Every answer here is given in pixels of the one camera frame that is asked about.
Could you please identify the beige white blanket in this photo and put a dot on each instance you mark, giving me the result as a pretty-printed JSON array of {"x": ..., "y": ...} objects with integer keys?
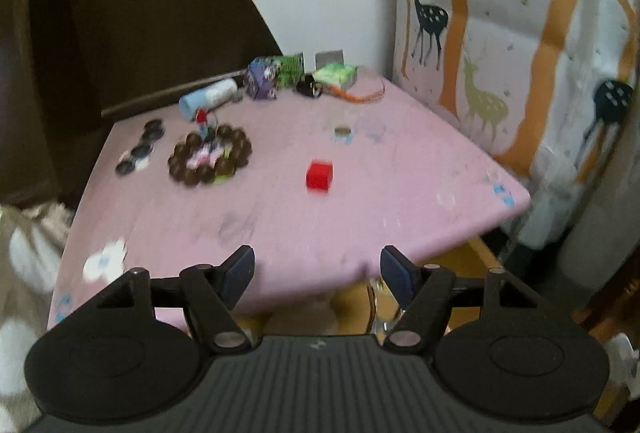
[{"x": 25, "y": 273}]

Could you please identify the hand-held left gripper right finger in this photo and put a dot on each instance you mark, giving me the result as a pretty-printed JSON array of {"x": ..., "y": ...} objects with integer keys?
[{"x": 396, "y": 274}]

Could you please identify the wooden drawer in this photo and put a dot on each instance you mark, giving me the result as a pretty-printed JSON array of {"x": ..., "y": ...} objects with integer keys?
[{"x": 480, "y": 258}]

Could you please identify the dark wooden headboard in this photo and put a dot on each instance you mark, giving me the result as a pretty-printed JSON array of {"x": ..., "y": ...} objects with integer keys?
[{"x": 125, "y": 23}]

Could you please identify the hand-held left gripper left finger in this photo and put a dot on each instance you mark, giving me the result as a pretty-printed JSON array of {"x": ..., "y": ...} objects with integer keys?
[{"x": 239, "y": 274}]

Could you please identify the red cube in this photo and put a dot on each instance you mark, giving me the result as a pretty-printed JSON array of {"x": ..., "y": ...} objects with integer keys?
[{"x": 319, "y": 175}]

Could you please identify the small round coin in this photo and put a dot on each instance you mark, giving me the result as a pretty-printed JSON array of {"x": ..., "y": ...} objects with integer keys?
[{"x": 342, "y": 131}]

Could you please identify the black round object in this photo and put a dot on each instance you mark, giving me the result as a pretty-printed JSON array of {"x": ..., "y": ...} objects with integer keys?
[{"x": 308, "y": 88}]

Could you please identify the purple printed box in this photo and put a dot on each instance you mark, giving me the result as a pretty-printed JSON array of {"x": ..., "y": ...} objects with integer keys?
[{"x": 261, "y": 80}]

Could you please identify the small silver stand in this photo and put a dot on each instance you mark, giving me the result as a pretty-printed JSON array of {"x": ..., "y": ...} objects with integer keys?
[{"x": 329, "y": 59}]

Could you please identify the deer printed curtain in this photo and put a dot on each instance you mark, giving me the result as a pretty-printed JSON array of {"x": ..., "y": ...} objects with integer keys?
[{"x": 520, "y": 38}]

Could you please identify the green packet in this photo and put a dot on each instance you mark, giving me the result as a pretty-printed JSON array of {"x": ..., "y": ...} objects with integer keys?
[{"x": 336, "y": 75}]

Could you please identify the light blue tube bottle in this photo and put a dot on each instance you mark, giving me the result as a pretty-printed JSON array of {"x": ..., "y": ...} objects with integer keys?
[{"x": 207, "y": 98}]

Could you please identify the green printed carton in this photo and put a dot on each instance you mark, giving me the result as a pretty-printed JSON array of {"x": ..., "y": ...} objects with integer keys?
[{"x": 290, "y": 70}]

